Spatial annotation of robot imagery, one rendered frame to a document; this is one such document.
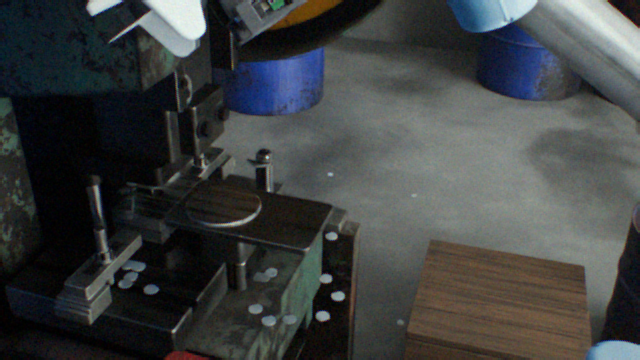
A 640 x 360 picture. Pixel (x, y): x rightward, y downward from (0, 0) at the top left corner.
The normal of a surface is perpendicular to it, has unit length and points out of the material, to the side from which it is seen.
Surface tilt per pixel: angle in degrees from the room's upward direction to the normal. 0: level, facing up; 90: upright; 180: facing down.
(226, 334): 0
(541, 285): 0
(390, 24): 90
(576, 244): 0
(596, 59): 107
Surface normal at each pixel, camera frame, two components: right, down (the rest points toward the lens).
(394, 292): 0.02, -0.86
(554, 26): -0.26, 0.71
